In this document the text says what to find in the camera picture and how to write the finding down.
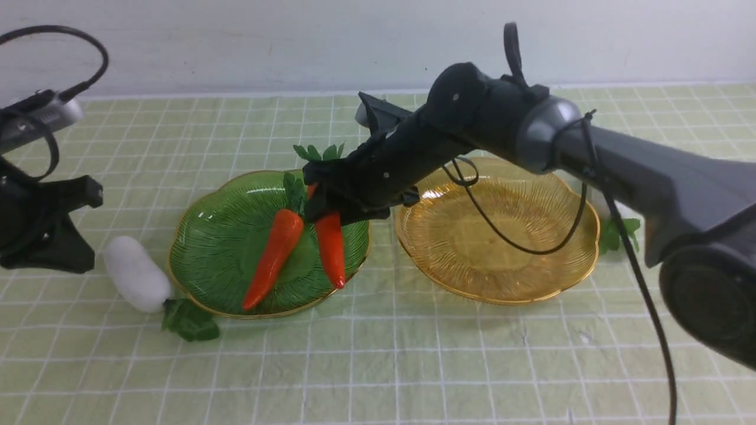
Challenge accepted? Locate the amber ribbed glass plate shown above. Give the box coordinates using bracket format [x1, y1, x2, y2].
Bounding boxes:
[393, 157, 600, 305]

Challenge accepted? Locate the orange carrot with leaves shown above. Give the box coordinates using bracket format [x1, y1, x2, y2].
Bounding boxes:
[292, 143, 347, 290]
[242, 172, 307, 311]

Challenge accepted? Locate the black camera cable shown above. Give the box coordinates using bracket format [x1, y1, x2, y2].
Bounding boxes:
[0, 25, 110, 181]

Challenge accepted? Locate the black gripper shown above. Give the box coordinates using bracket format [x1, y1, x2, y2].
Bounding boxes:
[303, 93, 473, 226]
[1, 159, 103, 274]

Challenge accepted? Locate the green checkered tablecloth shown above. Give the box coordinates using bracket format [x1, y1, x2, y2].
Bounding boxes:
[0, 83, 756, 425]

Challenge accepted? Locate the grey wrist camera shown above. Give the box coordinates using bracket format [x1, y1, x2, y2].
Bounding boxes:
[1, 90, 84, 154]

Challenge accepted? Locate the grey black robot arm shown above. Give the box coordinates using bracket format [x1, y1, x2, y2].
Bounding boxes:
[304, 63, 755, 369]

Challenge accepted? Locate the white radish with leaves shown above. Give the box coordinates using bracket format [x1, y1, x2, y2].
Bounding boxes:
[588, 188, 642, 256]
[103, 235, 220, 342]

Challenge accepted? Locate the green ribbed glass plate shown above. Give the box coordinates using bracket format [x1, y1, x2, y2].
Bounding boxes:
[167, 170, 337, 319]

